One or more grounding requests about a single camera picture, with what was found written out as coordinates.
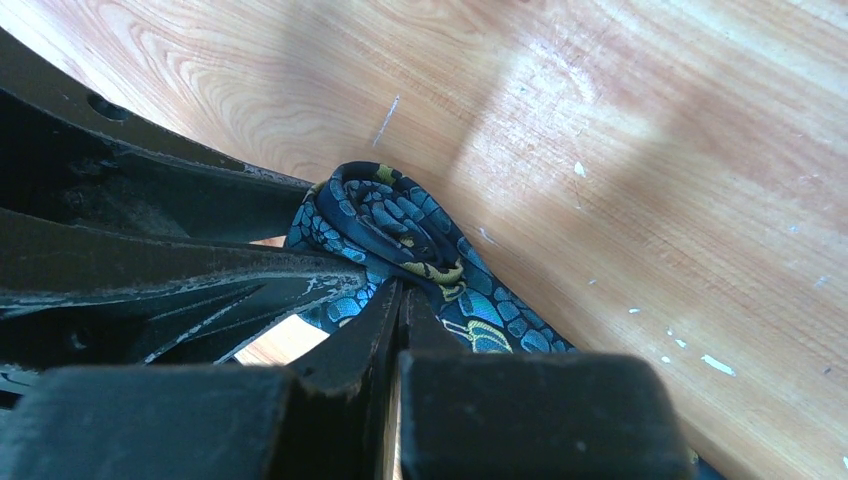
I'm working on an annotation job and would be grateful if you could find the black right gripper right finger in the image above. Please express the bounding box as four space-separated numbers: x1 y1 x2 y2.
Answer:
398 289 696 479

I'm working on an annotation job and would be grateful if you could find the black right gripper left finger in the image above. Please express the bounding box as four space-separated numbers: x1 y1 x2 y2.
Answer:
1 280 403 479

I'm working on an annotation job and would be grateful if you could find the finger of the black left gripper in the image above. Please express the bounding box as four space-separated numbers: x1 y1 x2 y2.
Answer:
1 32 310 243
1 210 365 371

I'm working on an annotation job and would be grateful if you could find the blue patterned necktie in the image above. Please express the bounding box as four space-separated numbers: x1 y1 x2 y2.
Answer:
285 162 577 354

